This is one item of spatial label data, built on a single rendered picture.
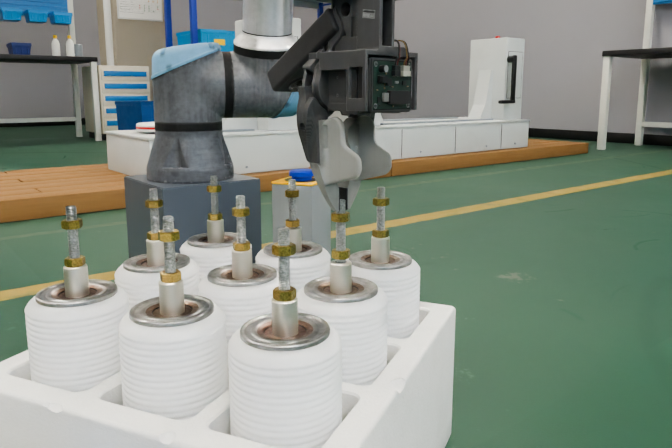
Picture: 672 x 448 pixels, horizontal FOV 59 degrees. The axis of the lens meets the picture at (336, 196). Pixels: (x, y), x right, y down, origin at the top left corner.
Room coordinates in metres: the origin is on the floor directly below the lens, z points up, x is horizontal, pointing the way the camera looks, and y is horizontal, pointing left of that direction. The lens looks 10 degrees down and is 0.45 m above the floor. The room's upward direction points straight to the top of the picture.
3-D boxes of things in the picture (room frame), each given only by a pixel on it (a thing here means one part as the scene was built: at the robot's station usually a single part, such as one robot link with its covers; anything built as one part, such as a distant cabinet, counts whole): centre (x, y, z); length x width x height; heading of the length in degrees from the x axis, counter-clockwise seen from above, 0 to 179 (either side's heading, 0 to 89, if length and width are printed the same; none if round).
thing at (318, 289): (0.58, -0.01, 0.25); 0.08 x 0.08 x 0.01
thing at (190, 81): (1.06, 0.25, 0.47); 0.13 x 0.12 x 0.14; 106
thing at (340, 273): (0.58, 0.00, 0.26); 0.02 x 0.02 x 0.03
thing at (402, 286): (0.69, -0.05, 0.16); 0.10 x 0.10 x 0.18
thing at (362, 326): (0.58, -0.01, 0.16); 0.10 x 0.10 x 0.18
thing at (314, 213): (0.93, 0.05, 0.16); 0.07 x 0.07 x 0.31; 66
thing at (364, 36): (0.57, -0.02, 0.49); 0.09 x 0.08 x 0.12; 44
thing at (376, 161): (0.58, -0.03, 0.38); 0.06 x 0.03 x 0.09; 44
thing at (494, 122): (3.83, -0.55, 0.45); 1.51 x 0.57 x 0.74; 128
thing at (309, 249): (0.74, 0.05, 0.25); 0.08 x 0.08 x 0.01
